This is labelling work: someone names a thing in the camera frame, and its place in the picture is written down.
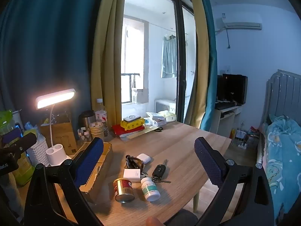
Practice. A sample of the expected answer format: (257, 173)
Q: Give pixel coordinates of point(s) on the red and gold tin can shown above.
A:
(122, 190)

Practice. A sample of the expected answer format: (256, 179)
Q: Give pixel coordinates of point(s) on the clear plastic water bottle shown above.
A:
(101, 113)

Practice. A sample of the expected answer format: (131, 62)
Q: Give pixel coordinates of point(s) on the yellow packet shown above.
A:
(132, 124)

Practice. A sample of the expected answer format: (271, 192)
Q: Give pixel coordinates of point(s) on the blue printed blanket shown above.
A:
(284, 160)

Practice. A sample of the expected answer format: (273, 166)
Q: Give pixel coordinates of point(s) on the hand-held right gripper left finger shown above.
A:
(90, 161)

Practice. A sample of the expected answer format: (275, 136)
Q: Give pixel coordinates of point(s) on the white air conditioner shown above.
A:
(239, 20)

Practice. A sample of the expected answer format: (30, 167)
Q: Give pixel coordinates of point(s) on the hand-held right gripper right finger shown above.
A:
(208, 161)

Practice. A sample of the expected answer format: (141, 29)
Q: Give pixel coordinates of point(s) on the grey bed headboard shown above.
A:
(282, 94)

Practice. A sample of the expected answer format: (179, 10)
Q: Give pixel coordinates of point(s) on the white appliance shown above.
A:
(164, 103)

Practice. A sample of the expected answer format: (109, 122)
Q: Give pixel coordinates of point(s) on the brown printed lamp carton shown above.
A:
(62, 134)

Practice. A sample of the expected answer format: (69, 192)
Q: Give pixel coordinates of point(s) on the teal curtain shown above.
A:
(47, 40)
(211, 75)

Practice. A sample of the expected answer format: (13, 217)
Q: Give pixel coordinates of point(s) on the green bag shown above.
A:
(21, 173)

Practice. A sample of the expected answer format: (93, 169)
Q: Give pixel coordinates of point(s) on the white earbuds case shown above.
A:
(143, 158)

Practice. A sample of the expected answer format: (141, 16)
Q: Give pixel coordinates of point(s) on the stack of brown paper cups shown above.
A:
(96, 130)

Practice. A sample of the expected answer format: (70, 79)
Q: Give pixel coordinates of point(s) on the white charger block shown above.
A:
(132, 175)

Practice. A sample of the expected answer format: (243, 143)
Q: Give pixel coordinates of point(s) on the yellow curtain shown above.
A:
(108, 63)
(199, 63)

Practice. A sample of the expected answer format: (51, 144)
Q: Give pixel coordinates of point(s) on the clear plastic folder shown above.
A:
(141, 134)

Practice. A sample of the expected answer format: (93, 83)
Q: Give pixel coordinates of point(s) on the white plastic basket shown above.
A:
(40, 154)

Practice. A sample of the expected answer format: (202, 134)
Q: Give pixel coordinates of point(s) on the white pill bottle green label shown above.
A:
(150, 189)

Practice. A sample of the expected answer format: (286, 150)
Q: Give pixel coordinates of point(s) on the black monitor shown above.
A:
(232, 89)

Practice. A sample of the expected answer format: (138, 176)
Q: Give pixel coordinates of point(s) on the cardboard box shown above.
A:
(98, 169)

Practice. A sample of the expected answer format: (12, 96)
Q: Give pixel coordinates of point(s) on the small white grey device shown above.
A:
(131, 118)

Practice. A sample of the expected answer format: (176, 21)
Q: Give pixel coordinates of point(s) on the person's leg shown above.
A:
(154, 221)

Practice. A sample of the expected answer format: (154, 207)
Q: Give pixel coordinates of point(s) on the stainless steel thermos mug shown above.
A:
(86, 120)

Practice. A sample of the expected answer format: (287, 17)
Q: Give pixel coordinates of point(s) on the glass jar with printed pattern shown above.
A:
(83, 134)

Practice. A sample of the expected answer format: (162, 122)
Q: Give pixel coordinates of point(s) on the white power strip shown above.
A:
(242, 144)

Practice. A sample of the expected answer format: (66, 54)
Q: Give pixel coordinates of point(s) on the white desk lamp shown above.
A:
(55, 98)

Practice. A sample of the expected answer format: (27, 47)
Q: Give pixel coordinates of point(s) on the black scissors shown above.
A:
(159, 129)

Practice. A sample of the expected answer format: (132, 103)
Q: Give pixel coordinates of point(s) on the hanging light blue garment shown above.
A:
(168, 58)

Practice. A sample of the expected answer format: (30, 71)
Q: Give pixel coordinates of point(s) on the red book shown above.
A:
(122, 130)

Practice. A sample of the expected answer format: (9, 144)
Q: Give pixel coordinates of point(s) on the white computer desk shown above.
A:
(225, 117)

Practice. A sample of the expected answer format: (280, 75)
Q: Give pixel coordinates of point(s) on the pile of white boxes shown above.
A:
(162, 117)

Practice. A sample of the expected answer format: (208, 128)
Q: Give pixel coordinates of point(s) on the dark sliding door frame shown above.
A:
(180, 63)

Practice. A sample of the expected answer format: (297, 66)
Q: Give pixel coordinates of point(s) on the black car key with keyring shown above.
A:
(158, 170)

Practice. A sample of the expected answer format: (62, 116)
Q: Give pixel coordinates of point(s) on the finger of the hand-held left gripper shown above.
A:
(27, 140)
(11, 136)

